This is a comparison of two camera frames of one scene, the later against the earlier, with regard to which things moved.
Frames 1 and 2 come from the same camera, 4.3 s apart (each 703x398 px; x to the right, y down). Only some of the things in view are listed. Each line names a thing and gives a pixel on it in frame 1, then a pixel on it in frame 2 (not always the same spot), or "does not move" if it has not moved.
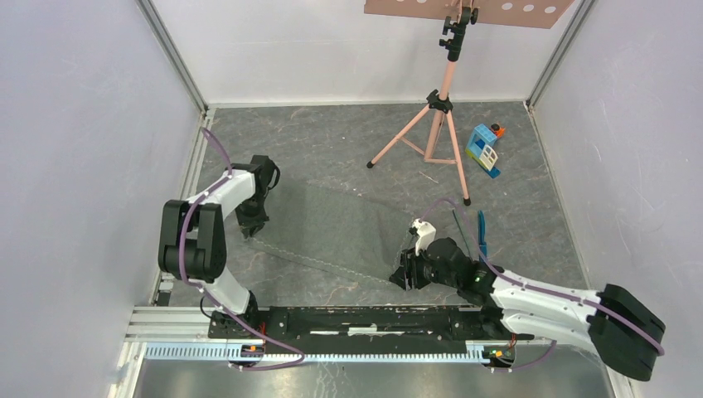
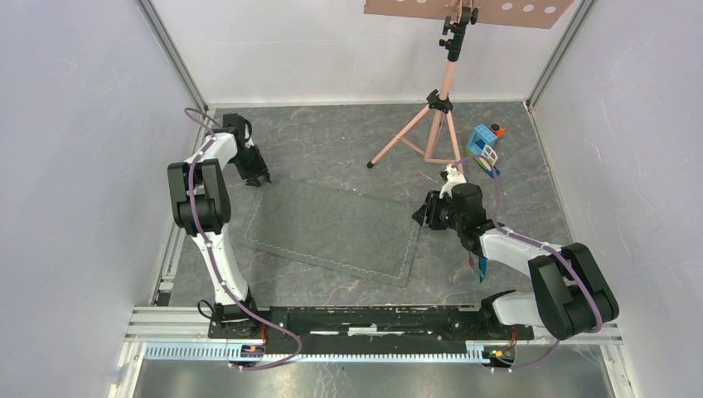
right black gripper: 414,262 → 426,214
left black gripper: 254,224 → 259,169
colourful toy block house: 479,147 does not move
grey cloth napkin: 336,224 does not move
